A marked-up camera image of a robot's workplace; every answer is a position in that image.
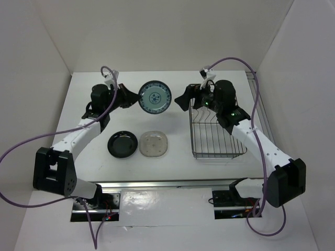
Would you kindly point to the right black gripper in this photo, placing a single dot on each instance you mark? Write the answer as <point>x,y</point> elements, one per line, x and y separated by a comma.
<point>191,91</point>

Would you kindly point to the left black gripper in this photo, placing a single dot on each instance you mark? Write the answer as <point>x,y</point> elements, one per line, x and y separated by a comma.
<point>123,92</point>

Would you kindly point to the blue patterned ceramic plate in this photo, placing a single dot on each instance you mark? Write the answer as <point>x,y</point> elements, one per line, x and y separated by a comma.
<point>156,97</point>

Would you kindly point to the clear ribbed glass plate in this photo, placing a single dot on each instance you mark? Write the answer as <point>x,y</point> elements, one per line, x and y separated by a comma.
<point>201,115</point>

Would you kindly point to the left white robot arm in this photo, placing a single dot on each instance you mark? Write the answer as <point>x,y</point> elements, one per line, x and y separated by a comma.
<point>54,169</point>

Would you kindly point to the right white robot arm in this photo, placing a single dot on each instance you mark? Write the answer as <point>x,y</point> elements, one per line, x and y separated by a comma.
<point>285,177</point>

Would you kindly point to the black round plate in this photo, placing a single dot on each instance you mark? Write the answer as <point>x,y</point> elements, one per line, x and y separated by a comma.
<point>122,144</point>

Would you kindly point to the frosted beige glass plate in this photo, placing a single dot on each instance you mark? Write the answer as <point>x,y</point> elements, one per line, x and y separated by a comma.
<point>153,144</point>

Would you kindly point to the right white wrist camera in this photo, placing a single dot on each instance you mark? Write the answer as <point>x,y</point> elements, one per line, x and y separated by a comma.
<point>207,75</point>

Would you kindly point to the metal wire dish rack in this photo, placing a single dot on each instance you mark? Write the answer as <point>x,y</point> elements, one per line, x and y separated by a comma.
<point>210,140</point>

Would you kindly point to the aluminium front rail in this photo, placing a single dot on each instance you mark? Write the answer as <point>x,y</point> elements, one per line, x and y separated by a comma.
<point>162,184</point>

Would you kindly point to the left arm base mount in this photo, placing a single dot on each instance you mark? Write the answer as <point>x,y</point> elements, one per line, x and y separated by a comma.
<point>107,208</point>

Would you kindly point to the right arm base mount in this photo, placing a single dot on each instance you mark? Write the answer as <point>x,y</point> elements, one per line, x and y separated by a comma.
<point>228,205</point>

